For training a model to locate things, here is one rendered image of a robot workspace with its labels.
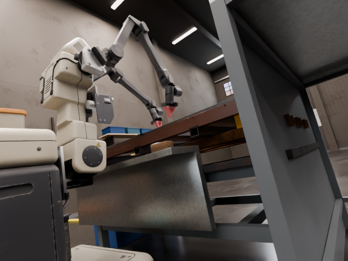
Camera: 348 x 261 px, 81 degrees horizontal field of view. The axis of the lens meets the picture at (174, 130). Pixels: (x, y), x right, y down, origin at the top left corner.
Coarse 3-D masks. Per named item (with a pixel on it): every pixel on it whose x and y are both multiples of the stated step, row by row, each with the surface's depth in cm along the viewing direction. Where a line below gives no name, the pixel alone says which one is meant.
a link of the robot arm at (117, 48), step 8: (128, 16) 126; (128, 24) 125; (136, 24) 129; (120, 32) 118; (128, 32) 122; (136, 32) 134; (120, 40) 114; (112, 48) 104; (120, 48) 108; (112, 56) 105; (120, 56) 105
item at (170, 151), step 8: (160, 152) 87; (168, 152) 84; (176, 152) 85; (184, 152) 89; (192, 152) 100; (128, 160) 101; (136, 160) 97; (144, 160) 93; (152, 160) 118; (160, 160) 114; (112, 168) 110; (120, 168) 139; (128, 168) 133; (96, 176) 159
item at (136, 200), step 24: (144, 168) 117; (168, 168) 105; (192, 168) 95; (96, 192) 152; (120, 192) 132; (144, 192) 117; (168, 192) 105; (192, 192) 95; (96, 216) 151; (120, 216) 132; (144, 216) 117; (168, 216) 105; (192, 216) 95
